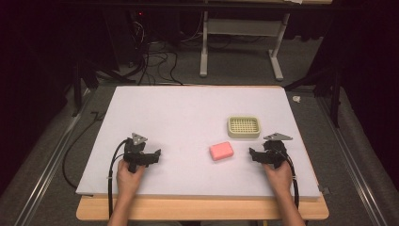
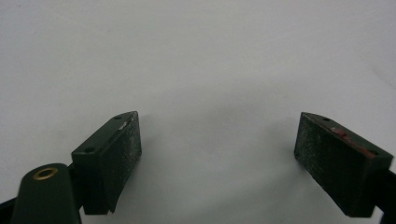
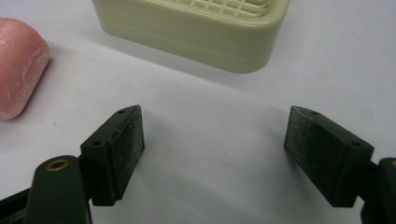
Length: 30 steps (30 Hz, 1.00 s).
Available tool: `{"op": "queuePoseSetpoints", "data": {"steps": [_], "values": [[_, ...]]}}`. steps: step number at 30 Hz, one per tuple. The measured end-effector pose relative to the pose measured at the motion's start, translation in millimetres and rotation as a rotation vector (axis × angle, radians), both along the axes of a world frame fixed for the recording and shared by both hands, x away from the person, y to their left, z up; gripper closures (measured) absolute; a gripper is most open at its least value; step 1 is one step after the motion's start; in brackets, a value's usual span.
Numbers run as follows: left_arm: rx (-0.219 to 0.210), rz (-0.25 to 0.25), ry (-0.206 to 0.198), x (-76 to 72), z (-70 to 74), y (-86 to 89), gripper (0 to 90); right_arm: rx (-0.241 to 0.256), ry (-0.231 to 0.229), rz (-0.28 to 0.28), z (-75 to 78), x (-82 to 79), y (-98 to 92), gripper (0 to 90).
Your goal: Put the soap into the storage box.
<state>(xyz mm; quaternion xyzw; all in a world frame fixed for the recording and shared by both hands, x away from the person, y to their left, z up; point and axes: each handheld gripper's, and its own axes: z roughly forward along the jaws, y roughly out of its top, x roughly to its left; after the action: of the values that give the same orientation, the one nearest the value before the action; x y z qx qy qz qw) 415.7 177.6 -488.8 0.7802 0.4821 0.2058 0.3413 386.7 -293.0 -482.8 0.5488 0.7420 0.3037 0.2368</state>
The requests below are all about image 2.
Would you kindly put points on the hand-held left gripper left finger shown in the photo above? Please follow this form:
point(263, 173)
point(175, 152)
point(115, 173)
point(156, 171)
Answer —
point(106, 165)

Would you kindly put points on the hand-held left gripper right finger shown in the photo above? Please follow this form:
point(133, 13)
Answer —
point(339, 168)

